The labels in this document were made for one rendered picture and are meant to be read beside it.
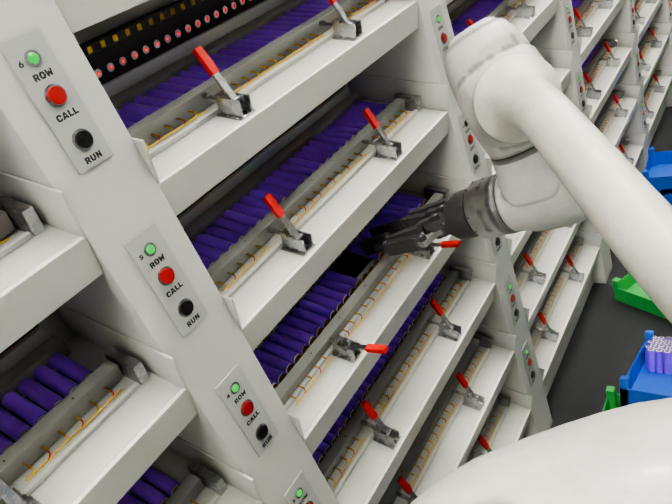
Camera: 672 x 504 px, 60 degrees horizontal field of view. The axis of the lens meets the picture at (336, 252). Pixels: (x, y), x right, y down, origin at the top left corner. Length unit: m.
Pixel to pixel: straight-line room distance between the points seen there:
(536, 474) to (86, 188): 0.45
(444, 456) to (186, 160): 0.83
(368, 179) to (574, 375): 1.10
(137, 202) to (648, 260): 0.47
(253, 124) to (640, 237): 0.44
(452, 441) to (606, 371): 0.70
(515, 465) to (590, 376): 1.54
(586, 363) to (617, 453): 1.58
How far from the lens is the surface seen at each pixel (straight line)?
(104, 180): 0.60
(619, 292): 2.04
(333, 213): 0.86
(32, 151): 0.57
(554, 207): 0.79
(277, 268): 0.78
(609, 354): 1.89
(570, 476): 0.29
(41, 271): 0.57
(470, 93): 0.73
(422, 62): 1.10
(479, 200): 0.84
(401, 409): 1.07
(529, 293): 1.57
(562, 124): 0.61
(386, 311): 0.96
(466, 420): 1.30
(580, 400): 1.78
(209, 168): 0.67
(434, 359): 1.14
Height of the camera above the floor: 1.31
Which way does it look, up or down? 28 degrees down
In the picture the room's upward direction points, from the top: 23 degrees counter-clockwise
